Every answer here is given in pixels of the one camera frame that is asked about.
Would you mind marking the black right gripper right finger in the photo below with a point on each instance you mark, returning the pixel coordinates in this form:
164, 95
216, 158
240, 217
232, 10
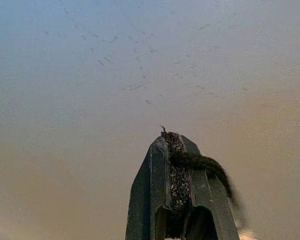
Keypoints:
204, 200

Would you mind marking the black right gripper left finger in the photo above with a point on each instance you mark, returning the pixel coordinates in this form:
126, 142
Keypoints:
149, 187

